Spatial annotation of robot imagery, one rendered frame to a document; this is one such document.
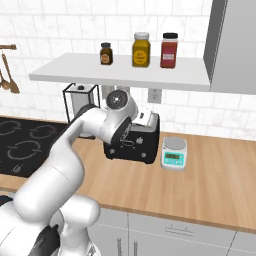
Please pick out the white wall shelf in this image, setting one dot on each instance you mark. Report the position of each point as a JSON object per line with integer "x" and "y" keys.
{"x": 110, "y": 71}

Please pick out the black toaster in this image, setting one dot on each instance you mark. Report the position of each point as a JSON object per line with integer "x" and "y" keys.
{"x": 143, "y": 143}

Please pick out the grey wall cupboard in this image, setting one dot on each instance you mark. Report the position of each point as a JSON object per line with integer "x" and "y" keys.
{"x": 233, "y": 43}

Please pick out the white wall socket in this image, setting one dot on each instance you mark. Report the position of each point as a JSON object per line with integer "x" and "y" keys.
{"x": 154, "y": 95}

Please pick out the grey drawer front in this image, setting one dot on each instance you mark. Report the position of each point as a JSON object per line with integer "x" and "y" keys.
{"x": 206, "y": 230}

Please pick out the long wooden spoon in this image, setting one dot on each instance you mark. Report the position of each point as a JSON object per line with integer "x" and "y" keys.
{"x": 10, "y": 78}

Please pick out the short wooden spoon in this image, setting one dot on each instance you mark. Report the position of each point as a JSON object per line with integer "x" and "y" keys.
{"x": 3, "y": 82}

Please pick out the teal and white kitchen scale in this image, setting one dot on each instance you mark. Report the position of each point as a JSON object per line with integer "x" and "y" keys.
{"x": 174, "y": 153}

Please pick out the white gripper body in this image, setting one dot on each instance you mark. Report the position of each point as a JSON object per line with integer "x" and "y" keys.
{"x": 149, "y": 118}

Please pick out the red jar with black lid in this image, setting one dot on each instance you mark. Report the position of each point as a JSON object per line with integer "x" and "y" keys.
{"x": 169, "y": 50}

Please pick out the yellow jar with white lid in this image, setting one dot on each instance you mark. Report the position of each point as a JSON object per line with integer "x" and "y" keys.
{"x": 141, "y": 50}

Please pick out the wooden utensil rail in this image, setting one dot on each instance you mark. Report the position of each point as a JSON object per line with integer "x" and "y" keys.
{"x": 8, "y": 47}

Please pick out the small brown spice jar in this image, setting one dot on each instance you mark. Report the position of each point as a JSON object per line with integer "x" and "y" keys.
{"x": 106, "y": 54}

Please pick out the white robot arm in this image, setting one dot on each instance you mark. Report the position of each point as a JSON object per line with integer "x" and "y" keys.
{"x": 63, "y": 156}

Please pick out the black hob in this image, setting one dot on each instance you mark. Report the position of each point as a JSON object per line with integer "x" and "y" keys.
{"x": 23, "y": 143}

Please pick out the grey cupboard front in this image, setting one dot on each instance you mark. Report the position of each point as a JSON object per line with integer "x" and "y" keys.
{"x": 245, "y": 245}

